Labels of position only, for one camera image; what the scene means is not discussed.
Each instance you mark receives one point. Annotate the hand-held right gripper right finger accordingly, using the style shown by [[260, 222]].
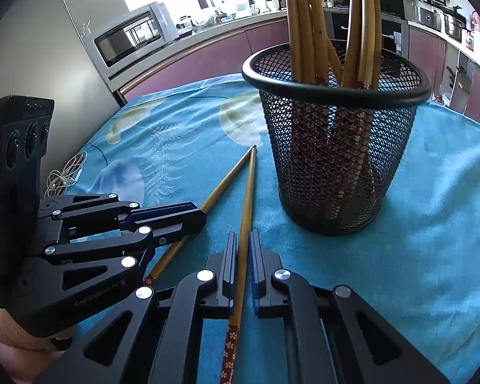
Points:
[[256, 264]]

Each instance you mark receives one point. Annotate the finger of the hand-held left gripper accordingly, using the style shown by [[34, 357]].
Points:
[[163, 208], [175, 226]]

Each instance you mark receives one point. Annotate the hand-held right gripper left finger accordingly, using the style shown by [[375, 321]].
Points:
[[232, 260]]

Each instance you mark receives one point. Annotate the red patterned bamboo chopstick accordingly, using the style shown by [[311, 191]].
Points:
[[248, 200], [228, 180]]

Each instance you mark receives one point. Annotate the black mesh pen holder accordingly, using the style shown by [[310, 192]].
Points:
[[328, 160]]

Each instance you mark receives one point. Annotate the bunch of bamboo chopsticks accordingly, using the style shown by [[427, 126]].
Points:
[[298, 28]]

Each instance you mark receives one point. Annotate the person's left hand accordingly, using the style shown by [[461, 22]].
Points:
[[11, 344]]

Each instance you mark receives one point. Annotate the blue floral tablecloth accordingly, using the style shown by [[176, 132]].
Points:
[[384, 272]]

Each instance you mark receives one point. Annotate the grey refrigerator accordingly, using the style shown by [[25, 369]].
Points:
[[71, 28]]

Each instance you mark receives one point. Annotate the pink kitchen cabinet run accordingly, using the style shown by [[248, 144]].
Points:
[[424, 52], [224, 56]]

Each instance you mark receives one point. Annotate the silver microwave oven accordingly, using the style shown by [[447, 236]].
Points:
[[119, 42]]

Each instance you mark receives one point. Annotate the black built-in oven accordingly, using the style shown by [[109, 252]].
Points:
[[396, 34]]

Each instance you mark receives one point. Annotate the stainless steel stock pot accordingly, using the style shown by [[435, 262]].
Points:
[[454, 24]]

